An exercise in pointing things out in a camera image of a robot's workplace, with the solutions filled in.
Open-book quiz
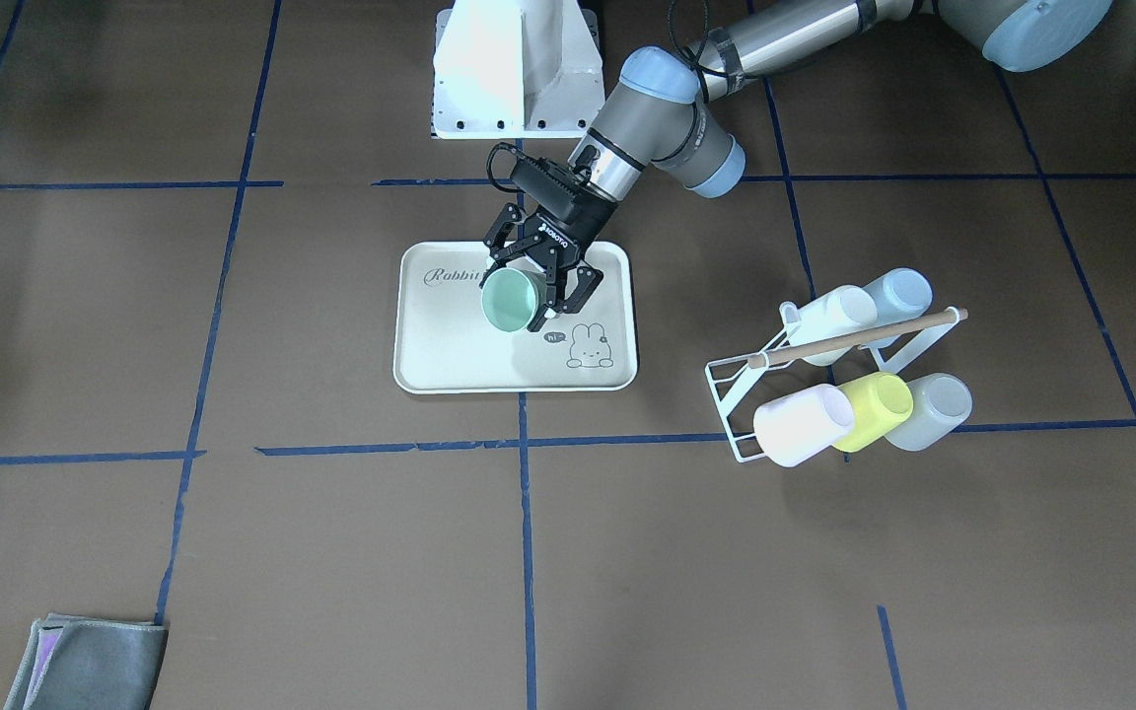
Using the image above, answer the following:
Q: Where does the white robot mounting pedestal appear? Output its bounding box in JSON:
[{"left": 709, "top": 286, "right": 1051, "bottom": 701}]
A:
[{"left": 431, "top": 1, "right": 604, "bottom": 140}]

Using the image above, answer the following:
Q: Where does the grey cup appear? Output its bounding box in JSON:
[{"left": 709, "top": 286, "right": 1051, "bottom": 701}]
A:
[{"left": 885, "top": 373, "right": 974, "bottom": 451}]

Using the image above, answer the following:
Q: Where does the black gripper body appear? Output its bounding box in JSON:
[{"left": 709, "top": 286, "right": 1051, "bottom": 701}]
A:
[{"left": 511, "top": 158, "right": 619, "bottom": 262}]

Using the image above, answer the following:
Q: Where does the pink cup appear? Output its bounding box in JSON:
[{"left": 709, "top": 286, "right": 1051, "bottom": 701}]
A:
[{"left": 753, "top": 384, "right": 857, "bottom": 467}]

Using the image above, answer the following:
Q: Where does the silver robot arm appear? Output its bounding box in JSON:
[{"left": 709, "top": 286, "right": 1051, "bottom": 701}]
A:
[{"left": 479, "top": 1, "right": 1110, "bottom": 332}]

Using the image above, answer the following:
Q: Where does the cream white cup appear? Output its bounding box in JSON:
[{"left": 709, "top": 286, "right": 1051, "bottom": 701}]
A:
[{"left": 785, "top": 286, "right": 879, "bottom": 346}]

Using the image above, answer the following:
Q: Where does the white rabbit serving tray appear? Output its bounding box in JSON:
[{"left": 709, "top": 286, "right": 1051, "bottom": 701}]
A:
[{"left": 392, "top": 242, "right": 637, "bottom": 394}]

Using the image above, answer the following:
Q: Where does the green cup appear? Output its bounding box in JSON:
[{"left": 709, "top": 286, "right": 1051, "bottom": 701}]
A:
[{"left": 481, "top": 266, "right": 548, "bottom": 332}]

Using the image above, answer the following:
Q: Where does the light blue cup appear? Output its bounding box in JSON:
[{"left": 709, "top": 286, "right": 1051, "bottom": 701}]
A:
[{"left": 864, "top": 268, "right": 934, "bottom": 327}]

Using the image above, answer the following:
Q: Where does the folded grey cloth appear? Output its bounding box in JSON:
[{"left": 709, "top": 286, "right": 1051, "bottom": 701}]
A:
[{"left": 5, "top": 612, "right": 168, "bottom": 709}]

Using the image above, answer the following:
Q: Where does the yellow cup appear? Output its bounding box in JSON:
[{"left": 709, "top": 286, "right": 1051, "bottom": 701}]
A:
[{"left": 832, "top": 371, "right": 914, "bottom": 453}]

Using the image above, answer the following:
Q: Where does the white wire cup rack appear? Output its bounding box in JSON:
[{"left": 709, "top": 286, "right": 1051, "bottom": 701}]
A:
[{"left": 703, "top": 303, "right": 969, "bottom": 468}]

